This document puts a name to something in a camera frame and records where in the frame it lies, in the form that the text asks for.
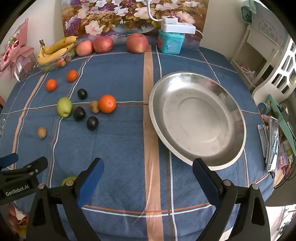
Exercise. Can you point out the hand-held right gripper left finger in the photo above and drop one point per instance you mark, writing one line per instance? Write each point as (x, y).
(91, 183)

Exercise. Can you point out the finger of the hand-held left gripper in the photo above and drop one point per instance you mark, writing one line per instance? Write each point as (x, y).
(30, 167)
(8, 160)

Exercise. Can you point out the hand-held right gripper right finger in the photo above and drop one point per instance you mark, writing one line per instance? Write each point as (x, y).
(205, 183)

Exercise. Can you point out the round green fruit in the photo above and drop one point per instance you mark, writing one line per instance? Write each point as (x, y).
(68, 179)

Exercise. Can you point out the brown kiwi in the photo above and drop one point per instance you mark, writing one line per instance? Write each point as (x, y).
(94, 107)
(42, 132)

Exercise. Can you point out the dark avocado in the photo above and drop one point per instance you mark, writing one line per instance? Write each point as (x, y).
(79, 113)
(82, 94)
(92, 123)

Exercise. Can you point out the stainless steel basin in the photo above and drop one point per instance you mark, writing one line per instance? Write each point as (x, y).
(196, 120)

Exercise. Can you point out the green pear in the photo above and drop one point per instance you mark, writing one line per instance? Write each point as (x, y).
(64, 107)

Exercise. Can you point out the large orange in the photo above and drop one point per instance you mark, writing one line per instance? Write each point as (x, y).
(107, 104)

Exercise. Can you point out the blue plaid tablecloth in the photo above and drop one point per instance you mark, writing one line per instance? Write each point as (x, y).
(120, 143)

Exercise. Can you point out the silver metal tray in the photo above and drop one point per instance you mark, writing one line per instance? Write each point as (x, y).
(272, 143)

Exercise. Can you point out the small orange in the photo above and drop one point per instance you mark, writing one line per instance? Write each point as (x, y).
(72, 76)
(51, 85)

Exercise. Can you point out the round patterned tin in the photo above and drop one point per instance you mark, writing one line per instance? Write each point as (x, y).
(264, 108)

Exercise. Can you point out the glass fruit bowl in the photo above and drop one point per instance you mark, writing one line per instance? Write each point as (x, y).
(49, 67)

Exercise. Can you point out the pink flower bouquet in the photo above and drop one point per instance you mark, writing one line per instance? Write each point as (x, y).
(16, 51)

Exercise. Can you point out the banana bunch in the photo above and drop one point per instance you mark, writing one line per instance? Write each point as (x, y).
(55, 48)

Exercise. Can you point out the pale red apple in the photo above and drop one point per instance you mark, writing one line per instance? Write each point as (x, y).
(84, 48)

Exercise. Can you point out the white lattice shelf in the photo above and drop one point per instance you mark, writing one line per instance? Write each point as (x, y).
(284, 69)

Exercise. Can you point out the dark plastic box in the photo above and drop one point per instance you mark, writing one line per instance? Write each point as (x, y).
(192, 42)

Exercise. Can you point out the teal storage box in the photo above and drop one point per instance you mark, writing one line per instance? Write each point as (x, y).
(170, 42)

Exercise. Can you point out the white chair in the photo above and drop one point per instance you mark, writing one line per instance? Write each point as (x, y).
(256, 46)

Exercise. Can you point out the large red apple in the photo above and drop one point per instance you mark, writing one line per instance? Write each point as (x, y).
(137, 43)

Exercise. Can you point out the white rectangular device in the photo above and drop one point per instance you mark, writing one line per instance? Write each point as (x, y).
(178, 28)

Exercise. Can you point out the white power adapter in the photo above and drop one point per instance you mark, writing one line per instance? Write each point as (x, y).
(169, 20)

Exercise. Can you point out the floral painting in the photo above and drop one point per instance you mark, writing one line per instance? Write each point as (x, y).
(104, 16)

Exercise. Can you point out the teal hanging bag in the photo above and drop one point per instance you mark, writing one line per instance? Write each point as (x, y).
(247, 11)

